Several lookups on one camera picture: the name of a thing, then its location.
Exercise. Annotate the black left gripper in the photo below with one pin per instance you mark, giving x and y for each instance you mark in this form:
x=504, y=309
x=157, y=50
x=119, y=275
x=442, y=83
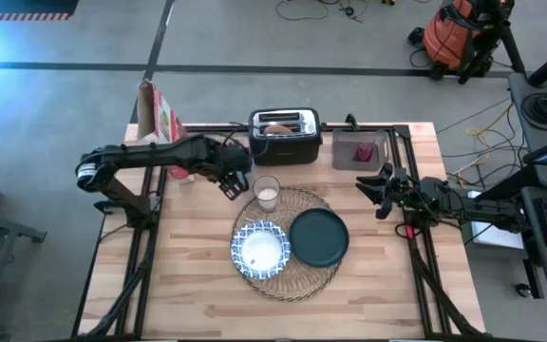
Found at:
x=231, y=159

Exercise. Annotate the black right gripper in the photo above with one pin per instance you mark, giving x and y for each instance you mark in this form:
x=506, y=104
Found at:
x=404, y=195

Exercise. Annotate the clear glass with milk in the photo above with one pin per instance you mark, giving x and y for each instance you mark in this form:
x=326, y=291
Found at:
x=267, y=194

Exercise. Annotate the clear plastic container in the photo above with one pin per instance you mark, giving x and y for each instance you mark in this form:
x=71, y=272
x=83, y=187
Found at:
x=345, y=157

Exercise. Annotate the black two-slot toaster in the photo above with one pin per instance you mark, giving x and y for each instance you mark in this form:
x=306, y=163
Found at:
x=285, y=147

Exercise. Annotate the blue white patterned bowl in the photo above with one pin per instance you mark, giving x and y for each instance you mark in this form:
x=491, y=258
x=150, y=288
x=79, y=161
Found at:
x=260, y=249

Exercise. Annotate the toasted bagel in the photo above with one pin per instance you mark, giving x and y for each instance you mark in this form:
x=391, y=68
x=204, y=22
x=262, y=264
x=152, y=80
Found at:
x=277, y=128

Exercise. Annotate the dark green plate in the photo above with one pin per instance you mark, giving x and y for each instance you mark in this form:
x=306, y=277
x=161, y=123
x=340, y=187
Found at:
x=318, y=237

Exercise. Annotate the red cereal box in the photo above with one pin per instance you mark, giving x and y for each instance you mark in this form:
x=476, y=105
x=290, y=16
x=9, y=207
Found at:
x=162, y=114

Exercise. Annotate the round woven straw placemat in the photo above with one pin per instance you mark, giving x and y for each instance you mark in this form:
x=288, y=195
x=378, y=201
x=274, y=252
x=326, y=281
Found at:
x=302, y=280

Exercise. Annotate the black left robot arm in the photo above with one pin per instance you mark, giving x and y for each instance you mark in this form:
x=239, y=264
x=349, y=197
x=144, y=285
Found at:
x=159, y=153

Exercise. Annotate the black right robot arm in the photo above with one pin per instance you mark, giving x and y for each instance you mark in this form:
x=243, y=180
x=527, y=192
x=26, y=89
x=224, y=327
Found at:
x=473, y=209

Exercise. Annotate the white paper sheet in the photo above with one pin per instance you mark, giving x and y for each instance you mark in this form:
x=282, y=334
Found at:
x=496, y=237

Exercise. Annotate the orange shop vacuum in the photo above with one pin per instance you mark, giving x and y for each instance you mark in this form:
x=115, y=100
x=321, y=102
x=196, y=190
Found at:
x=449, y=38

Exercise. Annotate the black computer mouse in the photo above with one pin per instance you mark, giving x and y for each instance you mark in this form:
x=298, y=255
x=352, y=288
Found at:
x=523, y=290

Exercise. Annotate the black mat with hazard stripe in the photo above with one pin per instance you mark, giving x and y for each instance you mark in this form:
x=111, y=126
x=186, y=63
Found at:
x=22, y=7

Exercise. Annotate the black aluminium table frame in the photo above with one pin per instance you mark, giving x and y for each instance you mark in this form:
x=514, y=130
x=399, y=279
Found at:
x=136, y=285

